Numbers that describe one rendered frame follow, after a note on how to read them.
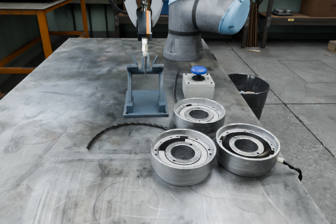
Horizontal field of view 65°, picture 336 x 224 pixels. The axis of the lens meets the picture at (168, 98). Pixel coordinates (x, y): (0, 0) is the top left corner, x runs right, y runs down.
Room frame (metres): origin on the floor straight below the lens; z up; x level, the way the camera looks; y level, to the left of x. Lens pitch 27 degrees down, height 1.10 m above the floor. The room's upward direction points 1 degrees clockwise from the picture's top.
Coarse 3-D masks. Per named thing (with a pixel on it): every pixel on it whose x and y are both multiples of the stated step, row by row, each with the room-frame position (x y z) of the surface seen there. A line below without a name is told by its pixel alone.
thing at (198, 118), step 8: (176, 104) 0.49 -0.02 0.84; (184, 104) 0.51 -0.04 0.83; (192, 104) 0.51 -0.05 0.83; (200, 104) 0.51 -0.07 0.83; (208, 104) 0.51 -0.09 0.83; (216, 104) 0.50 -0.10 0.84; (176, 112) 0.45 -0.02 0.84; (192, 112) 0.49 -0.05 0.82; (200, 112) 0.49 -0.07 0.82; (208, 112) 0.48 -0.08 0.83; (224, 112) 0.46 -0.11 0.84; (176, 120) 0.45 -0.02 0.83; (184, 120) 0.43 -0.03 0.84; (192, 120) 0.45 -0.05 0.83; (200, 120) 0.45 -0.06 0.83; (208, 120) 0.45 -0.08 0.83; (216, 120) 0.43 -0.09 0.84; (192, 128) 0.42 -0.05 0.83; (200, 128) 0.42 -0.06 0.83; (208, 128) 0.42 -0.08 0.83; (216, 128) 0.43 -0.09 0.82; (208, 136) 0.43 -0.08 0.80
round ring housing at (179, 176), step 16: (176, 128) 0.40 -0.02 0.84; (160, 144) 0.37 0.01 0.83; (176, 144) 0.37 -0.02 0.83; (192, 144) 0.37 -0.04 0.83; (208, 144) 0.37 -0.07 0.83; (160, 160) 0.31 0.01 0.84; (176, 160) 0.33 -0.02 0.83; (192, 160) 0.33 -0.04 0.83; (208, 160) 0.31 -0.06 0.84; (160, 176) 0.32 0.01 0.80; (176, 176) 0.30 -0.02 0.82; (192, 176) 0.30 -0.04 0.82
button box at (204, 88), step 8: (184, 80) 0.61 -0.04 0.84; (192, 80) 0.61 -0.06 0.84; (200, 80) 0.61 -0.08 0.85; (208, 80) 0.61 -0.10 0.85; (184, 88) 0.61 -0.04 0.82; (192, 88) 0.59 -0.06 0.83; (200, 88) 0.59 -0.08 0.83; (208, 88) 0.59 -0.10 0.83; (184, 96) 0.60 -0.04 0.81; (192, 96) 0.59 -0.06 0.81; (200, 96) 0.59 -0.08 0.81; (208, 96) 0.59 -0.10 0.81
